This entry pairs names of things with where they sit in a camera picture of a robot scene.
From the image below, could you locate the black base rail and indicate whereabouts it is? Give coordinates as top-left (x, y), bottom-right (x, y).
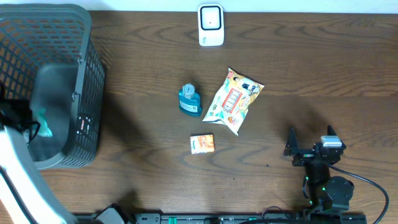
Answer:
top-left (74, 203), bottom-right (367, 224)

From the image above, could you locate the yellow snack bag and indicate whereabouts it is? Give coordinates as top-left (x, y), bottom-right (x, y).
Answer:
top-left (202, 68), bottom-right (264, 135)

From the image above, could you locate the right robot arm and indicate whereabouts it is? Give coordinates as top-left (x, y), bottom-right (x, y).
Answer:
top-left (284, 125), bottom-right (354, 219)

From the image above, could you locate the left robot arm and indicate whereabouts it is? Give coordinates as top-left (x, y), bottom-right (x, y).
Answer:
top-left (1, 84), bottom-right (78, 224)

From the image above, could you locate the white barcode scanner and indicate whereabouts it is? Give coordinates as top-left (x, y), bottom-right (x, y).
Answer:
top-left (197, 4), bottom-right (224, 47)

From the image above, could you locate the light teal candy packet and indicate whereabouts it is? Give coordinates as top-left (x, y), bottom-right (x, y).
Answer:
top-left (33, 108), bottom-right (53, 138)

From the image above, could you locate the small orange box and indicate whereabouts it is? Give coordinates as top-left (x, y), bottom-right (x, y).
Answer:
top-left (190, 134), bottom-right (215, 154)

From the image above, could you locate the grey plastic mesh basket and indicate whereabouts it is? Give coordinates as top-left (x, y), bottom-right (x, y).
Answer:
top-left (1, 4), bottom-right (105, 169)

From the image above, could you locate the teal mouthwash bottle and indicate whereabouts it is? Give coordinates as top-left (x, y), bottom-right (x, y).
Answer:
top-left (178, 83), bottom-right (202, 116)

